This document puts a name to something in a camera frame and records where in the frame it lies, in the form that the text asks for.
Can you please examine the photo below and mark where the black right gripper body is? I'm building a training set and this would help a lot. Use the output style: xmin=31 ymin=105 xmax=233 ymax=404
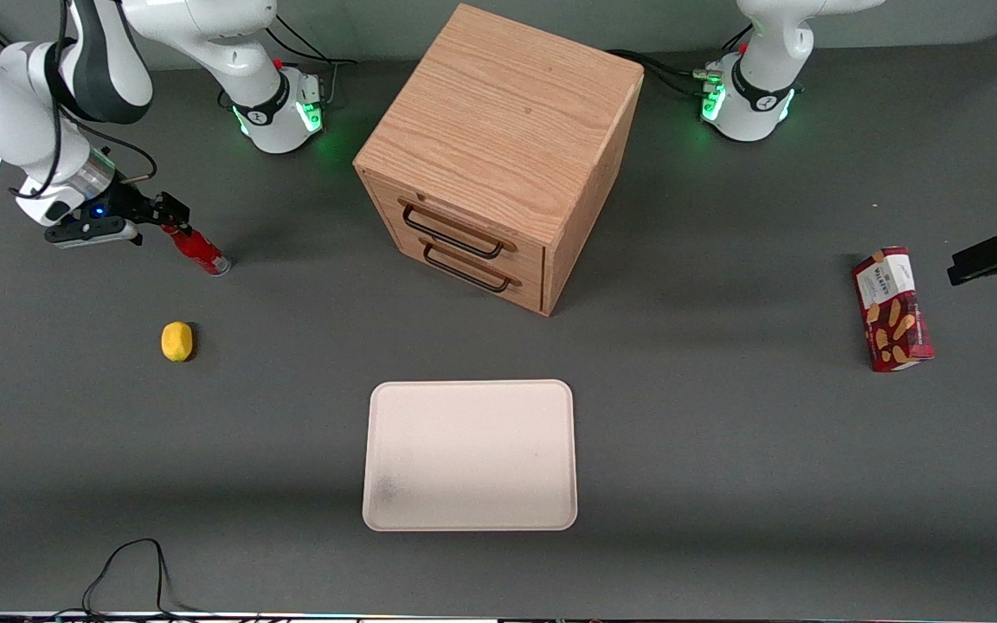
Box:
xmin=86 ymin=183 xmax=159 ymax=229

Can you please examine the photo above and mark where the red coke bottle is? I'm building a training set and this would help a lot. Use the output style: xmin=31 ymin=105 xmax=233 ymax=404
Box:
xmin=164 ymin=223 xmax=232 ymax=277

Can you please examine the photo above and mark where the beige plastic tray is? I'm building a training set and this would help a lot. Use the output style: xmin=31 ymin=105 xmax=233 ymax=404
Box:
xmin=362 ymin=379 xmax=579 ymax=532

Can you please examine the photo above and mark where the yellow lemon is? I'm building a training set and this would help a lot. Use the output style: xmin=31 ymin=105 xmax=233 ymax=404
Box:
xmin=160 ymin=321 xmax=195 ymax=363

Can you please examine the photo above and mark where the red shortbread biscuit box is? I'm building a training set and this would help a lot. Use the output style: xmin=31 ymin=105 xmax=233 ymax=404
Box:
xmin=852 ymin=246 xmax=936 ymax=374

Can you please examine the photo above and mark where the wooden drawer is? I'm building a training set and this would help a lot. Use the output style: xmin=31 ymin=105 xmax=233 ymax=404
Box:
xmin=386 ymin=227 xmax=545 ymax=313
xmin=360 ymin=170 xmax=547 ymax=283

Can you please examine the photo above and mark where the wooden drawer cabinet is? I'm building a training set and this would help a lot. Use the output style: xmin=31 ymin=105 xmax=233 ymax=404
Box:
xmin=353 ymin=3 xmax=645 ymax=318

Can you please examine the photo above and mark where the grey table mat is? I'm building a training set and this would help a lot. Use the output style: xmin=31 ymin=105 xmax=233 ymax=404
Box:
xmin=0 ymin=33 xmax=997 ymax=620

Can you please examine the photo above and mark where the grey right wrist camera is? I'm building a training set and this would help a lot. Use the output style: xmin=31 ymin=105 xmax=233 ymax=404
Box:
xmin=43 ymin=216 xmax=141 ymax=252

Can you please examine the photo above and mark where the black right arm base cable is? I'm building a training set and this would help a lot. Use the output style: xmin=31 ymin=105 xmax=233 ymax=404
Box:
xmin=272 ymin=12 xmax=357 ymax=110

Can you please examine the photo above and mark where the black arm base cable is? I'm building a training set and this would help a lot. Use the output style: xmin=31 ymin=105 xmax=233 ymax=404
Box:
xmin=606 ymin=24 xmax=755 ymax=98
xmin=272 ymin=12 xmax=357 ymax=110

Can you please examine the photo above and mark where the black metal drawer handle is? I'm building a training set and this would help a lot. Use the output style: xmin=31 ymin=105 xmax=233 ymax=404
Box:
xmin=421 ymin=241 xmax=513 ymax=293
xmin=401 ymin=202 xmax=506 ymax=260

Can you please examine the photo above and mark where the thin black looped cable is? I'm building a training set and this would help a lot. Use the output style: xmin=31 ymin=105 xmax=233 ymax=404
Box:
xmin=81 ymin=537 xmax=198 ymax=619

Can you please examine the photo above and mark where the black left arm base cable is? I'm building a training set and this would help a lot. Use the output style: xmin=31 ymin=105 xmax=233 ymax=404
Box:
xmin=606 ymin=24 xmax=755 ymax=98

